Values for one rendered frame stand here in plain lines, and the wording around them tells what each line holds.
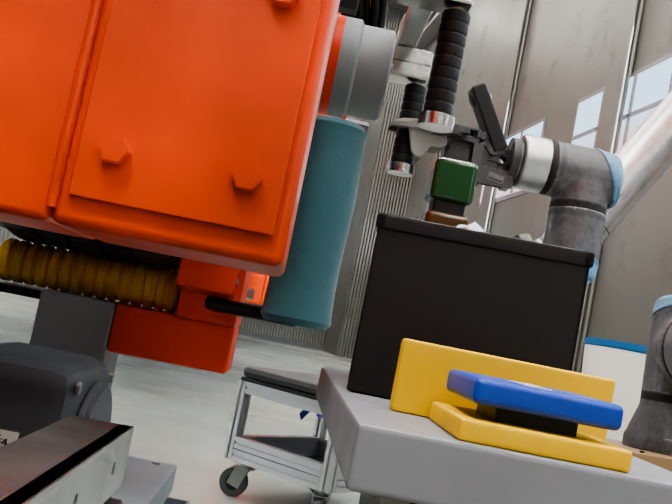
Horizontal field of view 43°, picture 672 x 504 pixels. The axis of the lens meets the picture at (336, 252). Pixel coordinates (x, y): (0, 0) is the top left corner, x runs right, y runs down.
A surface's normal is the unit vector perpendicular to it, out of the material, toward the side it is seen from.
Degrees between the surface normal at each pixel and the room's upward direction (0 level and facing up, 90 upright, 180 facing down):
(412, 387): 90
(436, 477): 90
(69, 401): 90
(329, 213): 92
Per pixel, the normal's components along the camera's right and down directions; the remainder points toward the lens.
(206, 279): 0.09, -0.24
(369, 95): -0.09, 0.59
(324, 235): 0.36, 0.04
